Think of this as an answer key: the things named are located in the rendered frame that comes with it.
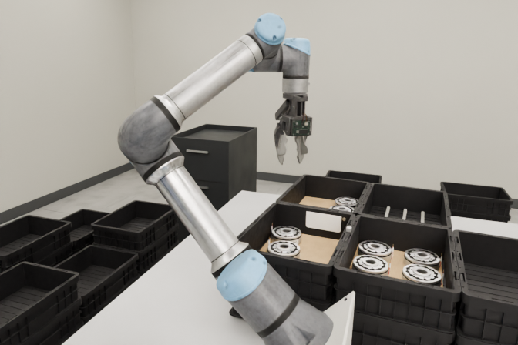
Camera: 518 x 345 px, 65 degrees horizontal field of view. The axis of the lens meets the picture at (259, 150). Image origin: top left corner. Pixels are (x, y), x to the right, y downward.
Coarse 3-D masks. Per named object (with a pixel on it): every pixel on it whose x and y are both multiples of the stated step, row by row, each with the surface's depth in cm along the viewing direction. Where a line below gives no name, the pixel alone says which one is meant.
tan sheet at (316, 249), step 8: (304, 240) 142; (312, 240) 142; (320, 240) 143; (328, 240) 143; (336, 240) 143; (264, 248) 136; (304, 248) 137; (312, 248) 137; (320, 248) 137; (328, 248) 137; (304, 256) 131; (312, 256) 131; (320, 256) 131; (328, 256) 131
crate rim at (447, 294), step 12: (360, 216) 138; (372, 216) 138; (432, 228) 131; (444, 228) 130; (348, 240) 120; (336, 264) 106; (456, 264) 107; (336, 276) 105; (348, 276) 103; (360, 276) 102; (372, 276) 101; (384, 276) 101; (456, 276) 101; (396, 288) 99; (408, 288) 98; (420, 288) 97; (432, 288) 96; (444, 288) 96; (456, 288) 96; (456, 300) 95
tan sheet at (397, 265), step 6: (396, 252) 135; (402, 252) 135; (354, 258) 130; (396, 258) 131; (402, 258) 131; (396, 264) 127; (402, 264) 127; (390, 270) 123; (396, 270) 123; (390, 276) 120; (396, 276) 120
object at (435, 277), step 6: (414, 264) 121; (420, 264) 121; (408, 270) 118; (432, 270) 118; (408, 276) 114; (414, 276) 114; (420, 276) 114; (432, 276) 114; (438, 276) 114; (420, 282) 112; (426, 282) 111; (432, 282) 111; (438, 282) 112
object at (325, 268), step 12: (276, 204) 149; (288, 204) 148; (252, 228) 129; (264, 252) 112; (336, 252) 113; (276, 264) 110; (288, 264) 109; (300, 264) 108; (312, 264) 106; (324, 264) 106
